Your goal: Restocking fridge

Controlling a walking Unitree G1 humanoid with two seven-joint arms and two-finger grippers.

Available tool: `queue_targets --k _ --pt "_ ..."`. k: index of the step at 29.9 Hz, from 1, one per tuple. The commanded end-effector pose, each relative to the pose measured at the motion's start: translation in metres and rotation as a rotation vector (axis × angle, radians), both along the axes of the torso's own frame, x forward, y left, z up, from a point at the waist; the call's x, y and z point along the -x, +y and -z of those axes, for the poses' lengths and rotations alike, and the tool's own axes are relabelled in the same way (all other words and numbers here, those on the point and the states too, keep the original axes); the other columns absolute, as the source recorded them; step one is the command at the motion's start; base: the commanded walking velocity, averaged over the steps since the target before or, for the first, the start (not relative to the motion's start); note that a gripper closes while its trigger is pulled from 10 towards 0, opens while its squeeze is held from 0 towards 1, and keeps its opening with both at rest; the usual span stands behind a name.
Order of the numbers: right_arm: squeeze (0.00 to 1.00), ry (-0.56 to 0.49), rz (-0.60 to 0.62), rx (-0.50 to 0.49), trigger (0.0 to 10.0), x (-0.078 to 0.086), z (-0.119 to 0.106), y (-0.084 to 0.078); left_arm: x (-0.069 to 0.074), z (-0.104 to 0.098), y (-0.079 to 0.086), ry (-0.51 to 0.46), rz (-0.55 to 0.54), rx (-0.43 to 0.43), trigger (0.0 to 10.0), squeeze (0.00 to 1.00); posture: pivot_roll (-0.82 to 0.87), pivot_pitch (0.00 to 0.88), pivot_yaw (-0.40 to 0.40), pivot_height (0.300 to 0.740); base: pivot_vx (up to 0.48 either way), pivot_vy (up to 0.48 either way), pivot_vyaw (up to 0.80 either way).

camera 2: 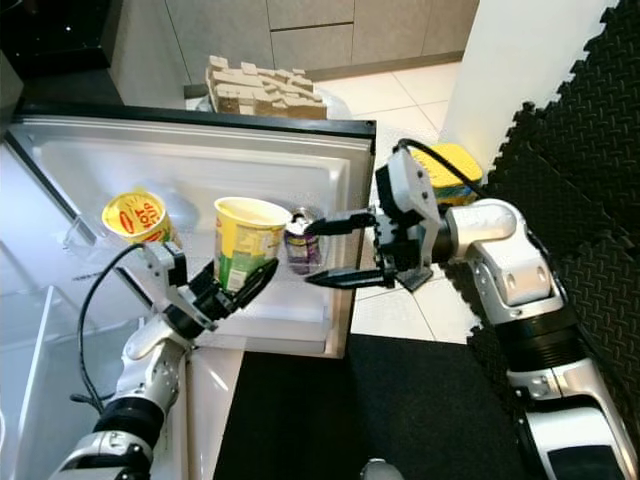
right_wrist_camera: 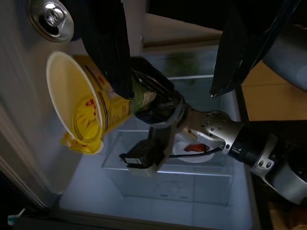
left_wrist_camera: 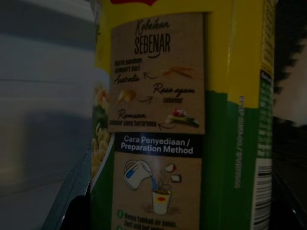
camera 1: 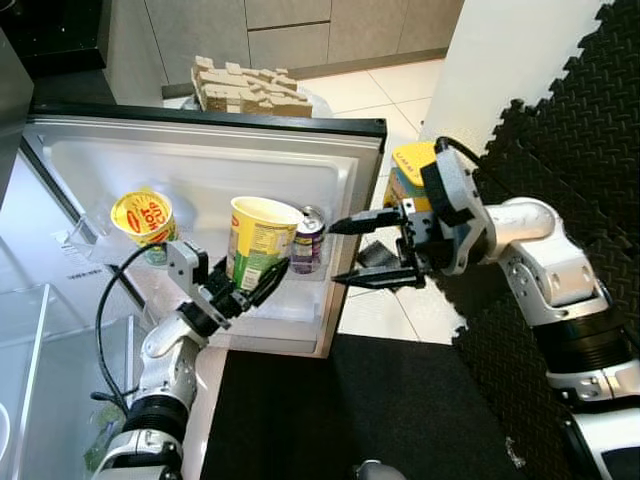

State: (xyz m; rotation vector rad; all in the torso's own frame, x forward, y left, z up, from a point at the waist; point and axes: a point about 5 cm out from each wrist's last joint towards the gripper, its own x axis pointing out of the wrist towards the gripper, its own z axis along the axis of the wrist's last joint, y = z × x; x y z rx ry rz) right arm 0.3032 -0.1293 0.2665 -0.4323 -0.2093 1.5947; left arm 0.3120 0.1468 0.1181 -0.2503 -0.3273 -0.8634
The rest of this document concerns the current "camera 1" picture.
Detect grey kitchen cabinets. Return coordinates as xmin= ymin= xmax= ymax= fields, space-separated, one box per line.
xmin=105 ymin=0 xmax=466 ymax=76

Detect purple drink can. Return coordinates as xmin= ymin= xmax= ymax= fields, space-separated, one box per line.
xmin=292 ymin=206 xmax=327 ymax=275

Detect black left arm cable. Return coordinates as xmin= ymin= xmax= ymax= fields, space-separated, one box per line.
xmin=94 ymin=240 xmax=183 ymax=413

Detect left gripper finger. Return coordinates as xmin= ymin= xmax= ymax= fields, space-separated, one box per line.
xmin=238 ymin=257 xmax=293 ymax=309

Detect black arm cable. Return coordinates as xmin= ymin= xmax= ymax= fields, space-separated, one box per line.
xmin=94 ymin=240 xmax=183 ymax=413
xmin=433 ymin=136 xmax=483 ymax=171

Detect stack of cardboard egg trays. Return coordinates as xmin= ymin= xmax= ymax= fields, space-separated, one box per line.
xmin=190 ymin=57 xmax=313 ymax=118

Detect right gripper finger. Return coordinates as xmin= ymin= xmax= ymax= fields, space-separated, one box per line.
xmin=332 ymin=259 xmax=424 ymax=292
xmin=329 ymin=206 xmax=407 ymax=237

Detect black floor mat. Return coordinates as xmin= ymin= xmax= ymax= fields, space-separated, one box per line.
xmin=200 ymin=330 xmax=561 ymax=480

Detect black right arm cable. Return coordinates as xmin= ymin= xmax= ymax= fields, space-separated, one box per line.
xmin=433 ymin=136 xmax=483 ymax=171

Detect clear fridge drawer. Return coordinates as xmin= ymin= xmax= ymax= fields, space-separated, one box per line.
xmin=0 ymin=285 xmax=141 ymax=480

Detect fridge door with white shelf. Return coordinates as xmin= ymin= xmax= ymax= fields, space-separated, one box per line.
xmin=20 ymin=100 xmax=388 ymax=359

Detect black foam puzzle mats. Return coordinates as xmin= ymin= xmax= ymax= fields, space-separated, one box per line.
xmin=440 ymin=0 xmax=640 ymax=480

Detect yellow green cup noodle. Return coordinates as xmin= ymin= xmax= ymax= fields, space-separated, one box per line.
xmin=110 ymin=190 xmax=179 ymax=266
xmin=226 ymin=196 xmax=304 ymax=293

